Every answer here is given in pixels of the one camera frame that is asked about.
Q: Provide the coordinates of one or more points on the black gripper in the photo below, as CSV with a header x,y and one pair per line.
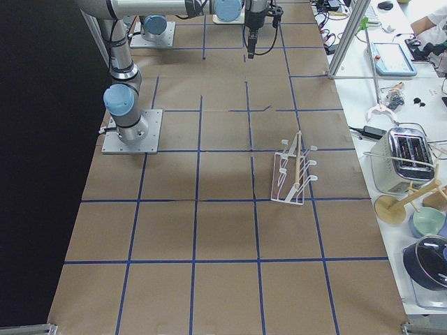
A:
x,y
252,18

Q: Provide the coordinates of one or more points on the silver reacher grabber tool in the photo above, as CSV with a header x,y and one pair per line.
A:
x,y
379,108

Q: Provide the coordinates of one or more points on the blue teach pendant tablet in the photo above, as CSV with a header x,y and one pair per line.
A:
x,y
391,60

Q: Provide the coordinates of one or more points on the silver toaster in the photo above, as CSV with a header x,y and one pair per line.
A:
x,y
400,159

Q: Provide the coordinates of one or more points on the brown paper table cover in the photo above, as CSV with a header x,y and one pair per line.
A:
x,y
188,241

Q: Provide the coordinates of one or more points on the wooden mug tree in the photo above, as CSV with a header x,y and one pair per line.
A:
x,y
392,210

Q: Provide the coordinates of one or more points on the mint green bowl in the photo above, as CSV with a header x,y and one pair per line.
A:
x,y
426,221

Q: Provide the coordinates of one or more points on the dark blue pot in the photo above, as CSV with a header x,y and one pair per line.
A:
x,y
425,262

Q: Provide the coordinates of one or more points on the aluminium frame post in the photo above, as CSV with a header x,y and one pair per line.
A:
x,y
357,22

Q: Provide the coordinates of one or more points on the white wire cup rack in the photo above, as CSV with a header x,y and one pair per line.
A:
x,y
290,175

